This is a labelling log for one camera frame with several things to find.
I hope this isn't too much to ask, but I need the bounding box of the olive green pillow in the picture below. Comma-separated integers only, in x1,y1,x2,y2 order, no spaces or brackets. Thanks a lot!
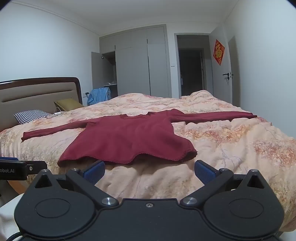
54,98,85,112

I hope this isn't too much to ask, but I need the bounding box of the grey built-in wardrobe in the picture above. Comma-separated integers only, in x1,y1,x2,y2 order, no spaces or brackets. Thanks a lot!
91,24,173,103

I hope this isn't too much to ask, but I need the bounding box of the houndstooth pillow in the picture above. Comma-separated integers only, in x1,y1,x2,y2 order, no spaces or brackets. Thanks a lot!
13,110,53,125

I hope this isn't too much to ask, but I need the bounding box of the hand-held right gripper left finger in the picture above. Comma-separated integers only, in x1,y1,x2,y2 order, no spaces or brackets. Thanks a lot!
32,160,119,209

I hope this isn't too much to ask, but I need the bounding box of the blue cloth heap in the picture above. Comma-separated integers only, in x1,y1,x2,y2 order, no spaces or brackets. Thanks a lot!
87,87,112,106

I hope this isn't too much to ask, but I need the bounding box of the floral peach blanket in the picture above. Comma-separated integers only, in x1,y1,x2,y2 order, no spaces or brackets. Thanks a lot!
0,90,296,232

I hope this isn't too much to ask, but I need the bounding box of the brown padded bed headboard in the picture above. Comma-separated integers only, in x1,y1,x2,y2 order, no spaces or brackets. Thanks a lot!
0,77,84,133

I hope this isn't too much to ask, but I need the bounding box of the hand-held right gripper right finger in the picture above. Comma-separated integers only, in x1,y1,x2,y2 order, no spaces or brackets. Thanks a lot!
180,159,269,209

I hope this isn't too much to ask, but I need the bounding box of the white room door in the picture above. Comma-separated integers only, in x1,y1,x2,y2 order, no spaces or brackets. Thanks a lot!
209,25,233,105

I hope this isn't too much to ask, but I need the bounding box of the dark red sweater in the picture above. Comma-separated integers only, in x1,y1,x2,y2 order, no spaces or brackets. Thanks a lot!
21,109,258,167

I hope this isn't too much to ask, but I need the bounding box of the red diamond door decoration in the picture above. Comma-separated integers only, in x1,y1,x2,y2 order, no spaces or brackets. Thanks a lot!
212,39,225,67

